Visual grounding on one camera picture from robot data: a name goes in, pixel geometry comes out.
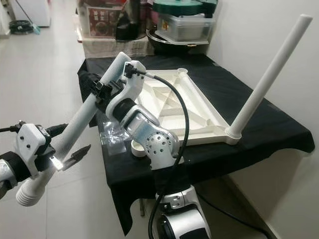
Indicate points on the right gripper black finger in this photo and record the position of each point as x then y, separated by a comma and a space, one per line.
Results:
93, 83

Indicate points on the white plastic table leg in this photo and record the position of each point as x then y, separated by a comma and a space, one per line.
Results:
199, 102
264, 79
79, 119

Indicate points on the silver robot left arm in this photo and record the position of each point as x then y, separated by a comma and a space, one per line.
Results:
10, 174

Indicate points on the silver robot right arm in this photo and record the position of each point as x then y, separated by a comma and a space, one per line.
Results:
159, 144

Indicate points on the patterned beige cloth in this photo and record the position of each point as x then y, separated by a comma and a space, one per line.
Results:
109, 49

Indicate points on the storage box with orange lid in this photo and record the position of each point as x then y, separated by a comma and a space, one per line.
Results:
99, 20

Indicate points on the black shiny bag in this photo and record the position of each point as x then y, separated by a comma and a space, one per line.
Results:
132, 25

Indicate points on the black wok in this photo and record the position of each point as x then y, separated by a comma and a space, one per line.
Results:
157, 46

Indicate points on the white plastic table top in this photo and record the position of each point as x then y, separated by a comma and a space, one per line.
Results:
184, 109

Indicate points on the broom with teal head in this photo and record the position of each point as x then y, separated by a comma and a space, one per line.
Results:
36, 29

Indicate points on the white appliance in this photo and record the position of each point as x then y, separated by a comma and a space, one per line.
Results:
35, 12

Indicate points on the clear plastic container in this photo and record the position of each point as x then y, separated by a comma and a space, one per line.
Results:
184, 29

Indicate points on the green pot lid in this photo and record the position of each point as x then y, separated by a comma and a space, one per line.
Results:
179, 7

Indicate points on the black tablecloth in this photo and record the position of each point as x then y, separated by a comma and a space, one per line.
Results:
269, 134

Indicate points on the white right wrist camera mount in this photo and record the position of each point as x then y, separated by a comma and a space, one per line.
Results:
132, 87

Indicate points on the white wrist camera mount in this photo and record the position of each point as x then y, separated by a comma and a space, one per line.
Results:
132, 87
30, 144

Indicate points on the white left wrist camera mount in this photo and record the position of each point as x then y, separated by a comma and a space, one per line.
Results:
30, 144

